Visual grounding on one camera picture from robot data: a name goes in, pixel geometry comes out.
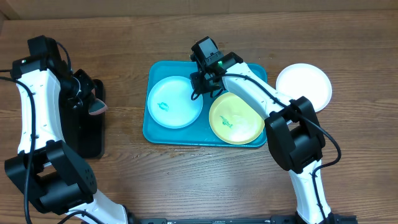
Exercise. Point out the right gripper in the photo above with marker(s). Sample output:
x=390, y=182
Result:
x=199, y=80

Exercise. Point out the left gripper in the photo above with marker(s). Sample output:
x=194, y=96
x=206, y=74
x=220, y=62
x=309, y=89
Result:
x=89, y=85

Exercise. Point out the light blue plate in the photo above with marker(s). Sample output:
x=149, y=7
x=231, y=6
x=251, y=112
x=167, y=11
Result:
x=170, y=104

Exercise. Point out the yellow plate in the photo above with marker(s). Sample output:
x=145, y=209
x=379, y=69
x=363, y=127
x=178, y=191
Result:
x=234, y=121

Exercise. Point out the pink plate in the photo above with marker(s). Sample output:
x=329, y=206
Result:
x=302, y=79

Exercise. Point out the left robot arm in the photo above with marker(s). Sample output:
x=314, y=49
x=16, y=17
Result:
x=52, y=176

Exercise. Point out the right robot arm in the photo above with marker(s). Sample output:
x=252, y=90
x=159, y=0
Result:
x=295, y=138

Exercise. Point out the black plastic tray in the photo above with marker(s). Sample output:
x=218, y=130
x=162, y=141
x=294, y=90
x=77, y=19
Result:
x=82, y=132

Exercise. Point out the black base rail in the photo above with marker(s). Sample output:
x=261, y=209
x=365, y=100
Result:
x=275, y=219

